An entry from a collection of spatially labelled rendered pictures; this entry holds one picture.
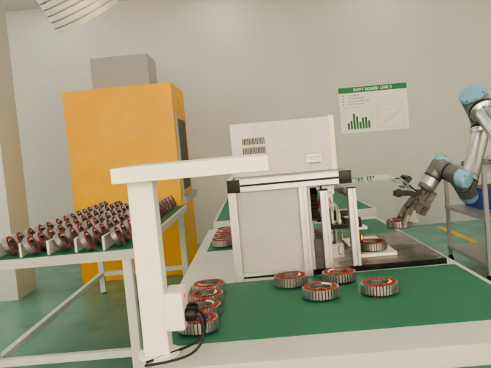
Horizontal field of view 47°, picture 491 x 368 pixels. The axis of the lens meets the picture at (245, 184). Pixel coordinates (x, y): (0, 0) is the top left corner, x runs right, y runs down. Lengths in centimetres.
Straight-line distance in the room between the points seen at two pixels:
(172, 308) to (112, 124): 460
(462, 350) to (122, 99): 488
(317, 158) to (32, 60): 638
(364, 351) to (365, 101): 650
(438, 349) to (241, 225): 91
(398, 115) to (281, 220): 586
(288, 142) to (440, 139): 589
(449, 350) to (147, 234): 73
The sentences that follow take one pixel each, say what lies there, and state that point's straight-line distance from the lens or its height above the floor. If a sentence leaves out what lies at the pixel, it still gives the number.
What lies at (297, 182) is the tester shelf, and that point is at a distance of 200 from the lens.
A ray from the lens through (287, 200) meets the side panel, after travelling 201.
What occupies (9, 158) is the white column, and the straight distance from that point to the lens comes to 582.
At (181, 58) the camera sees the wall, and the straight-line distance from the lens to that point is 768.
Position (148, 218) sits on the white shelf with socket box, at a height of 108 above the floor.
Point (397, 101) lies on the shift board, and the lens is 779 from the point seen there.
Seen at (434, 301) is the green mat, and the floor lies 75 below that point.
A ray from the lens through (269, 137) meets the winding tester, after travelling 213.
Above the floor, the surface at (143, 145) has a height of 134.
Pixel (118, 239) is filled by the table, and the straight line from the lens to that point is 315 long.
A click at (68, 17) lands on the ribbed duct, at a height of 155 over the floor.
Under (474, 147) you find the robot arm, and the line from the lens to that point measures 270.
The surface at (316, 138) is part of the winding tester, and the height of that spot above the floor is 124.
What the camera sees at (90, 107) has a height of 177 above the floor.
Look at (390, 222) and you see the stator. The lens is 251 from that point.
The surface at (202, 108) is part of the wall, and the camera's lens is 758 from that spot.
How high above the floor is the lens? 122
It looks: 4 degrees down
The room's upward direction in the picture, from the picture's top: 5 degrees counter-clockwise
